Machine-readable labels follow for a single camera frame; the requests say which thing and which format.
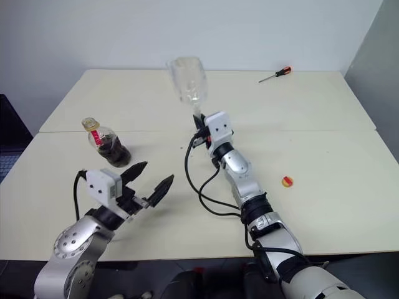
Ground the dark open laptop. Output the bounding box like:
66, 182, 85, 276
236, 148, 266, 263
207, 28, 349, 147
0, 93, 34, 185

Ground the grey partition panel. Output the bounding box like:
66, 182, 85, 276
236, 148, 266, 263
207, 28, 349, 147
344, 0, 399, 132

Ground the red and black screwdriver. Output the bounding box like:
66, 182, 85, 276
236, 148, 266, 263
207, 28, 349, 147
257, 65, 293, 84

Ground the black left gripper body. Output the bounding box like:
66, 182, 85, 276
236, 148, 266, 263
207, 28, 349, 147
115, 183, 156, 219

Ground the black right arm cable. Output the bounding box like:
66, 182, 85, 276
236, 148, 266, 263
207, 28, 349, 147
184, 132, 259, 250

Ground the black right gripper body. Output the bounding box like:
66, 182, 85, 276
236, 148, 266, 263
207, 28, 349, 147
191, 125, 213, 149

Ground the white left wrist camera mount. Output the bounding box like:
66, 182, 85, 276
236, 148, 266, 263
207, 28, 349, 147
85, 168, 133, 222

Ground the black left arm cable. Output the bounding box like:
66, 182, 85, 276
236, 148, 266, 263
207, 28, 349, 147
72, 169, 89, 221

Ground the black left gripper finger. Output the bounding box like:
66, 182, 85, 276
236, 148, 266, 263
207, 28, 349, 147
120, 161, 148, 188
146, 174, 175, 209

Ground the clear plastic cola bottle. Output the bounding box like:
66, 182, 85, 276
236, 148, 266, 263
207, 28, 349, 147
81, 116, 132, 169

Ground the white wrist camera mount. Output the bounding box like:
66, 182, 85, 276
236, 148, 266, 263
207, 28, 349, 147
204, 111, 234, 158
85, 168, 133, 222

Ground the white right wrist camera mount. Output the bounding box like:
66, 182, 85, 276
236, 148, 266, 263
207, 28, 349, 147
204, 111, 234, 158

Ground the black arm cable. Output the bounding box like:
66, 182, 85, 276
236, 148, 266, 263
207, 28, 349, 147
72, 169, 89, 221
184, 132, 259, 250

